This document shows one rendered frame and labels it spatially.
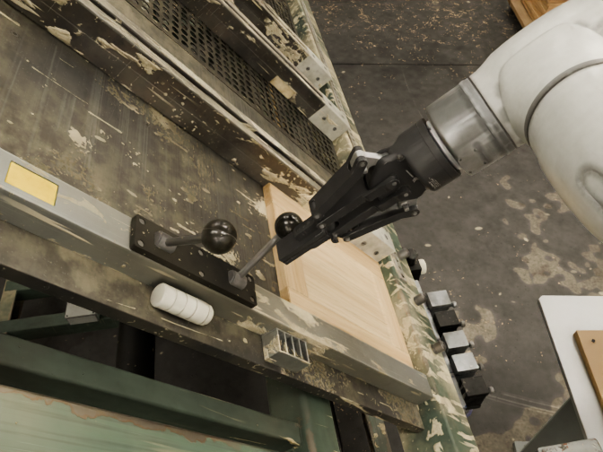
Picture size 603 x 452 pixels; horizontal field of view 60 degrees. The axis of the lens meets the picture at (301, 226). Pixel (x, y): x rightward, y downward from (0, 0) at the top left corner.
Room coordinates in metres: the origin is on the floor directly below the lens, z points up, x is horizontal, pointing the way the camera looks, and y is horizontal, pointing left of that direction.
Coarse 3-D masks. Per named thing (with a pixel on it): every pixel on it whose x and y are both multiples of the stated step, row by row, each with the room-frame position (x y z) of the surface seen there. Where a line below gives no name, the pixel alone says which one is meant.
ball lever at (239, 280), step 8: (280, 216) 0.45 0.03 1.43; (288, 216) 0.45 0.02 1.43; (296, 216) 0.45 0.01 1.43; (280, 224) 0.44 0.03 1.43; (288, 224) 0.44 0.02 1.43; (296, 224) 0.44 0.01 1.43; (280, 232) 0.43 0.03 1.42; (288, 232) 0.43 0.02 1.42; (272, 240) 0.44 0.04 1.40; (264, 248) 0.43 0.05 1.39; (256, 256) 0.42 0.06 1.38; (248, 264) 0.42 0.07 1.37; (256, 264) 0.42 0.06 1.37; (232, 272) 0.41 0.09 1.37; (240, 272) 0.41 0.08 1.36; (248, 272) 0.41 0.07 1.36; (232, 280) 0.40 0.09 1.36; (240, 280) 0.41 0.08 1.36; (240, 288) 0.40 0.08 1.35
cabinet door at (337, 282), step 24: (264, 192) 0.74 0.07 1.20; (312, 264) 0.61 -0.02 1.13; (336, 264) 0.67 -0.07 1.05; (360, 264) 0.73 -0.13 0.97; (288, 288) 0.50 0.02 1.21; (312, 288) 0.54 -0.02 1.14; (336, 288) 0.59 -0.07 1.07; (360, 288) 0.65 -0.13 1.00; (384, 288) 0.71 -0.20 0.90; (312, 312) 0.48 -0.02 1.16; (336, 312) 0.52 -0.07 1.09; (360, 312) 0.57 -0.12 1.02; (384, 312) 0.62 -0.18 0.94; (360, 336) 0.50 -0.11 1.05; (384, 336) 0.55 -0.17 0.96; (408, 360) 0.53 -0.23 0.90
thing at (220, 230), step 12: (204, 228) 0.36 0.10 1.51; (216, 228) 0.35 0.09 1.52; (228, 228) 0.36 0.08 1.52; (156, 240) 0.39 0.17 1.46; (168, 240) 0.39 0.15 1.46; (180, 240) 0.38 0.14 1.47; (192, 240) 0.37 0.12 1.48; (204, 240) 0.35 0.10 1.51; (216, 240) 0.34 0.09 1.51; (228, 240) 0.34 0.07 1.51; (168, 252) 0.39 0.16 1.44; (216, 252) 0.34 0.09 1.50
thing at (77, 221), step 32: (0, 160) 0.38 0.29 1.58; (0, 192) 0.35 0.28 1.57; (64, 192) 0.39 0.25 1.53; (32, 224) 0.35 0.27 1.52; (64, 224) 0.36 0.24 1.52; (96, 224) 0.37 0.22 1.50; (128, 224) 0.40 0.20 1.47; (96, 256) 0.36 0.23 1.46; (128, 256) 0.37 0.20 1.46; (192, 288) 0.38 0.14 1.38; (256, 288) 0.43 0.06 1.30; (256, 320) 0.39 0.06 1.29; (288, 320) 0.41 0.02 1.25; (320, 320) 0.45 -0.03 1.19; (320, 352) 0.40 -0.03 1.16; (352, 352) 0.42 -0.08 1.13; (384, 384) 0.42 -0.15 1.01; (416, 384) 0.45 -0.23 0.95
